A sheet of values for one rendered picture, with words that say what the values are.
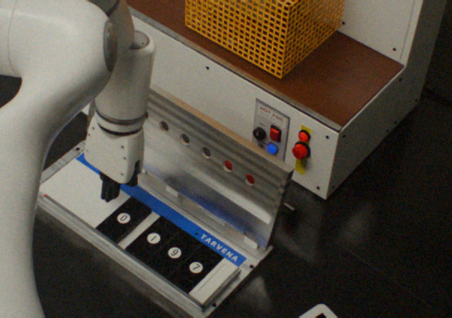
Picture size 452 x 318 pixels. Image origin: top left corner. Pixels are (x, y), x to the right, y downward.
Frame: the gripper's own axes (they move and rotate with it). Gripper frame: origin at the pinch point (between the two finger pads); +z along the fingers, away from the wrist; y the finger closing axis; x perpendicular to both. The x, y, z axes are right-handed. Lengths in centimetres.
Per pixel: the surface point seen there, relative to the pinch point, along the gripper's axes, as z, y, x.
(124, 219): 5.4, 3.5, 0.8
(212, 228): 4.4, 16.4, 10.0
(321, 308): 5.8, 41.0, 9.8
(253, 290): 7.6, 29.5, 6.2
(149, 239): 5.5, 10.0, 0.2
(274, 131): -9.0, 15.5, 26.7
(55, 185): 6.9, -12.5, -0.7
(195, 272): 5.5, 20.8, 0.1
